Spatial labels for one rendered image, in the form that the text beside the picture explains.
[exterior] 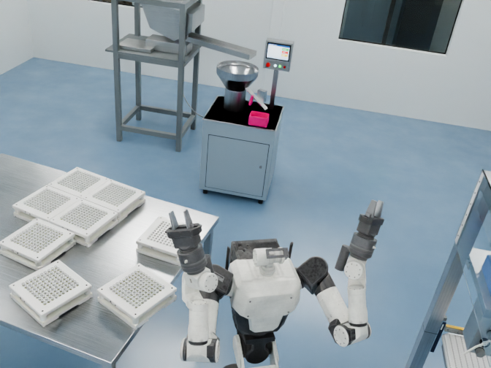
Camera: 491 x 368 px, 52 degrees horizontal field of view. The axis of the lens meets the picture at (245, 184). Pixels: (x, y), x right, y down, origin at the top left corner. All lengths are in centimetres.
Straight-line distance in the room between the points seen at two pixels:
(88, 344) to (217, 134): 253
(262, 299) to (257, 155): 250
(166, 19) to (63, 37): 301
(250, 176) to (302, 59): 275
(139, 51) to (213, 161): 140
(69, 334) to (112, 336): 17
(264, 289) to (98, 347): 71
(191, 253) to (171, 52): 367
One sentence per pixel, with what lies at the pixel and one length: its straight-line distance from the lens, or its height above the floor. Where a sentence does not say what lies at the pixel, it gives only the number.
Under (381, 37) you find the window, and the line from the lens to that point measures 685.
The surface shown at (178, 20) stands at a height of 133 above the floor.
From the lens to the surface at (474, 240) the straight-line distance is 211.
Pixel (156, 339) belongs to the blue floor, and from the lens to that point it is 337.
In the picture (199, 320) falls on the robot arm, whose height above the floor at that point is 124.
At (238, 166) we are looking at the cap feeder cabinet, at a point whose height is 37.
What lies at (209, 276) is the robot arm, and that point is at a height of 139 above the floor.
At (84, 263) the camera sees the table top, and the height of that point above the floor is 88.
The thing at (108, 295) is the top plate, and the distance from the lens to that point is 229.
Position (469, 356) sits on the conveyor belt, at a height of 84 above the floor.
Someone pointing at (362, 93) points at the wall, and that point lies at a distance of 695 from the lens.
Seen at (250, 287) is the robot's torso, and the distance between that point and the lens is 195.
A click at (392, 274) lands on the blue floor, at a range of 416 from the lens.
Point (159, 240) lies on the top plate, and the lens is 257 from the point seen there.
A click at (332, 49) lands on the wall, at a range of 677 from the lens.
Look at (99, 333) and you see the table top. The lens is 225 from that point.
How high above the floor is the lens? 254
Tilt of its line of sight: 31 degrees down
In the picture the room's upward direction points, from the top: 7 degrees clockwise
